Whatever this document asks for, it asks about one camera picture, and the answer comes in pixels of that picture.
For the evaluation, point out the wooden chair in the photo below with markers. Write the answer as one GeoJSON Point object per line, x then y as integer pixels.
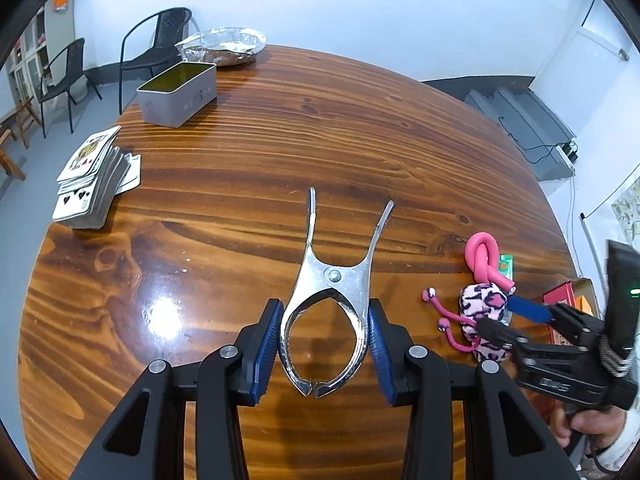
{"type": "Point", "coordinates": [15, 125]}

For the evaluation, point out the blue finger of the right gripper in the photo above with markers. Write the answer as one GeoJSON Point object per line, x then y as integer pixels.
{"type": "Point", "coordinates": [495, 332]}
{"type": "Point", "coordinates": [537, 313]}

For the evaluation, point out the person's right hand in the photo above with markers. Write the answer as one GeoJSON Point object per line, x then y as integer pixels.
{"type": "Point", "coordinates": [604, 427]}

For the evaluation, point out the foil tray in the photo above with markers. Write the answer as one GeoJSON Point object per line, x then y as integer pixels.
{"type": "Point", "coordinates": [225, 46]}

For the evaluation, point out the grey rectangular tin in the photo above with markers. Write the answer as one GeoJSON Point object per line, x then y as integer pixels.
{"type": "Point", "coordinates": [171, 98]}

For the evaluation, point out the hanging landscape scroll painting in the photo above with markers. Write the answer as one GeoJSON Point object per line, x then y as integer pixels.
{"type": "Point", "coordinates": [615, 218]}

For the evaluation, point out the black metal chair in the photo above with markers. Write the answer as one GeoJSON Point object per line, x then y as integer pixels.
{"type": "Point", "coordinates": [74, 70]}
{"type": "Point", "coordinates": [171, 26]}

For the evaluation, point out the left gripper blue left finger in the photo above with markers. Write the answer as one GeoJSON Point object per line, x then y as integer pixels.
{"type": "Point", "coordinates": [259, 344]}

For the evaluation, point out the white display cabinet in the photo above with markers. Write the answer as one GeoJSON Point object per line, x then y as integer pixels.
{"type": "Point", "coordinates": [30, 60]}

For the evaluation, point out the deck of playing cards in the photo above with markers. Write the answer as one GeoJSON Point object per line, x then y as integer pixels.
{"type": "Point", "coordinates": [96, 172]}

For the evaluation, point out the large silver metal clip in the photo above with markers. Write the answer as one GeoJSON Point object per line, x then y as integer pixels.
{"type": "Point", "coordinates": [347, 286]}

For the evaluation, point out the pink leopard drawstring pouch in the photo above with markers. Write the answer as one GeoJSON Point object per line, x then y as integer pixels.
{"type": "Point", "coordinates": [476, 301]}

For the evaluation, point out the white power strip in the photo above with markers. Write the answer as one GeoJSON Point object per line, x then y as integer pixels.
{"type": "Point", "coordinates": [570, 150]}

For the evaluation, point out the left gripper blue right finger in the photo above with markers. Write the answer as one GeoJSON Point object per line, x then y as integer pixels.
{"type": "Point", "coordinates": [388, 344]}

